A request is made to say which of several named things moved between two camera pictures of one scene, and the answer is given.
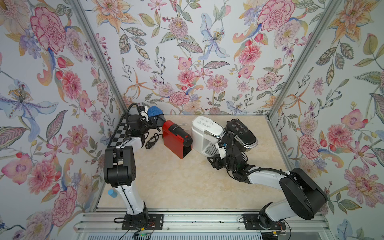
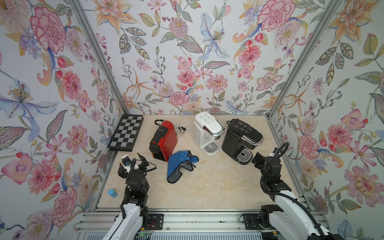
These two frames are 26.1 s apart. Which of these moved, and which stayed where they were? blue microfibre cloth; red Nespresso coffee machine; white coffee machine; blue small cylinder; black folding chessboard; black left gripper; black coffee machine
Moved: blue microfibre cloth; black left gripper; black coffee machine; red Nespresso coffee machine
Stayed: black folding chessboard; white coffee machine; blue small cylinder
